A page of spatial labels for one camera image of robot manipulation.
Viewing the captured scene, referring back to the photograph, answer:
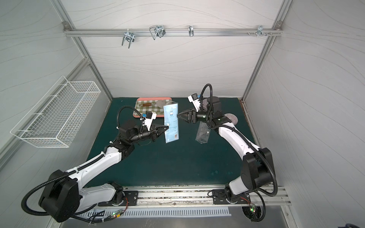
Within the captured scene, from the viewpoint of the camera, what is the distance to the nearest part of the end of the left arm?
61 cm

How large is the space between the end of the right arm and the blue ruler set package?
0.11 feet

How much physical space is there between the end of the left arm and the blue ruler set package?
0.02m

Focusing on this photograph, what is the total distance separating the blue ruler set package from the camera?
706 mm

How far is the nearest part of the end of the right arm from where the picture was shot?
2.04 ft
